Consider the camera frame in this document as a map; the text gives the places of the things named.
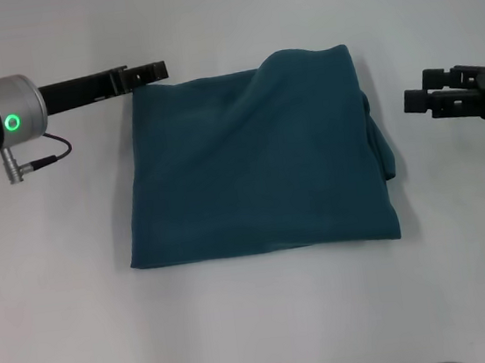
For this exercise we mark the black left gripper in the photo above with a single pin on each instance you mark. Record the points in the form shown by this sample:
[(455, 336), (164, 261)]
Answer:
[(77, 93)]

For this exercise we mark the teal blue printed t-shirt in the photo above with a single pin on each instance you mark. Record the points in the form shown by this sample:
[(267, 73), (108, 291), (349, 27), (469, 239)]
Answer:
[(257, 157)]

